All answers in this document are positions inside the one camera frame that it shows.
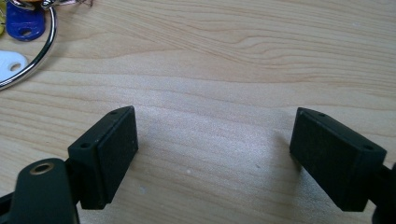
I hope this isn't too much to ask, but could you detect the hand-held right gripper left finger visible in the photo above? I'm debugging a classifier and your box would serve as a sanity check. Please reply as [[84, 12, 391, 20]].
[[67, 105, 140, 211]]

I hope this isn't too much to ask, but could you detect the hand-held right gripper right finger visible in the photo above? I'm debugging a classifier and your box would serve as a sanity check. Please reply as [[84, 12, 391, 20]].
[[289, 106, 388, 213]]

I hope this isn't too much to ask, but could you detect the white plastic key tag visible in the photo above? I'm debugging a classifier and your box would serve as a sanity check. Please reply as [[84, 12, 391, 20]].
[[0, 49, 29, 82]]

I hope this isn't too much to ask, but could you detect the blue plastic key tag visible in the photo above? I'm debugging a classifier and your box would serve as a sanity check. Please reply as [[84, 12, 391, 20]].
[[5, 1, 47, 42]]

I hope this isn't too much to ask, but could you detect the silver metal clasp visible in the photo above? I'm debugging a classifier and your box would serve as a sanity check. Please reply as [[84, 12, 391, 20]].
[[8, 0, 94, 10]]

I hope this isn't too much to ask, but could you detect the large silver metal ring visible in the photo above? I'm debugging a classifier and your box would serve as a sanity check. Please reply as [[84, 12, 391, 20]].
[[0, 5, 58, 91]]

